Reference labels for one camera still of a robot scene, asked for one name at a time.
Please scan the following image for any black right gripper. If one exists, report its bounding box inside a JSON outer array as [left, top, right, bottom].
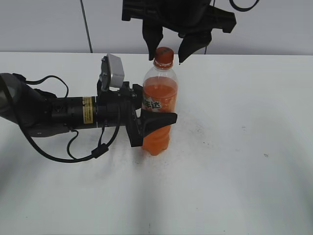
[[122, 0, 236, 63]]

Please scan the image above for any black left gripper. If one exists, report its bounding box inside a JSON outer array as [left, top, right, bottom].
[[96, 81, 178, 147]]

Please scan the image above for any orange bottle cap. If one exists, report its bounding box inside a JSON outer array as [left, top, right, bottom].
[[155, 47, 174, 64]]

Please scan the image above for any orange soda plastic bottle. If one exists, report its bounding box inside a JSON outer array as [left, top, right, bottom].
[[142, 62, 178, 156]]

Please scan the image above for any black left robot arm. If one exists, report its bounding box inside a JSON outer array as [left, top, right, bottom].
[[0, 73, 178, 147]]

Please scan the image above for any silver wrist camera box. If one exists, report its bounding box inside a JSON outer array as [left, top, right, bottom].
[[99, 53, 125, 92]]

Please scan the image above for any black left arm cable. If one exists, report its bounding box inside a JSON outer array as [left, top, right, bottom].
[[2, 75, 120, 164]]

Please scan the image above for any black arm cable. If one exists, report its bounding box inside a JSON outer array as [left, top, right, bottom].
[[228, 0, 260, 12], [2, 75, 120, 164]]

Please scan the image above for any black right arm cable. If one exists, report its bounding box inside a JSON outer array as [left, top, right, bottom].
[[228, 0, 260, 12]]

